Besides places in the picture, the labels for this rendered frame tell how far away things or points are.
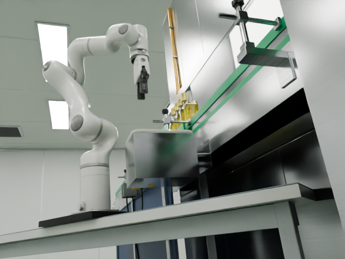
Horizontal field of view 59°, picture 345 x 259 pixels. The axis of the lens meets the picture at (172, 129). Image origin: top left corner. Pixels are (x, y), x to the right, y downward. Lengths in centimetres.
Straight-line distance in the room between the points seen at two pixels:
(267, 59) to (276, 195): 33
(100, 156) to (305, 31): 98
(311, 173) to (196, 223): 37
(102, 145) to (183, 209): 57
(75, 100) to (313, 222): 104
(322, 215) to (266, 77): 43
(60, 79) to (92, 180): 53
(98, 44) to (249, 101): 84
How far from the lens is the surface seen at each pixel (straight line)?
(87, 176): 126
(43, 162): 738
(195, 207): 89
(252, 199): 83
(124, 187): 186
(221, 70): 145
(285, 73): 75
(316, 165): 98
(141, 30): 139
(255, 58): 72
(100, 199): 124
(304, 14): 48
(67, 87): 150
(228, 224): 90
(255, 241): 129
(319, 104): 43
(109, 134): 136
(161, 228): 101
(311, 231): 103
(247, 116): 88
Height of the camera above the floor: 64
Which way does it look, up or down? 20 degrees up
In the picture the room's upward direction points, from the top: 6 degrees counter-clockwise
